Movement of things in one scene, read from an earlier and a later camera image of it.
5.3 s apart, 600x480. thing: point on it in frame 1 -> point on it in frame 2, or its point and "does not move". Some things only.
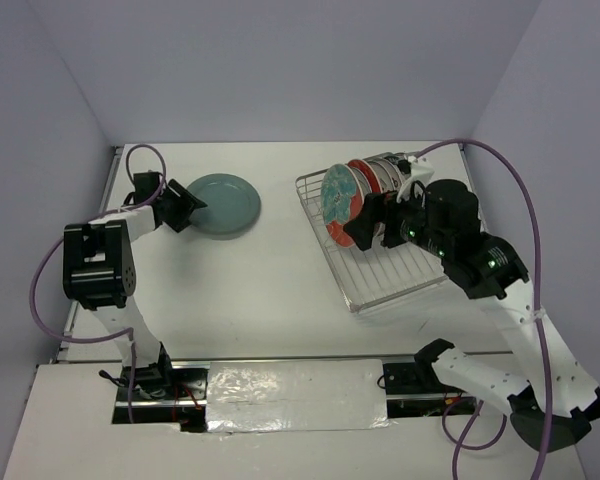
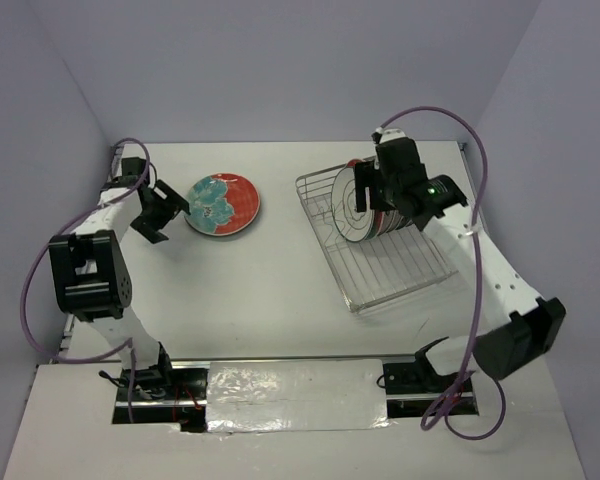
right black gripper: x=379 y=205 -> x=366 y=174
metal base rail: x=411 y=390 does not move
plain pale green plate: x=233 y=203 does not move
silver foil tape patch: x=291 y=395 does not move
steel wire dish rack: x=375 y=274 does not move
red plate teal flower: x=342 y=196 -> x=222 y=204
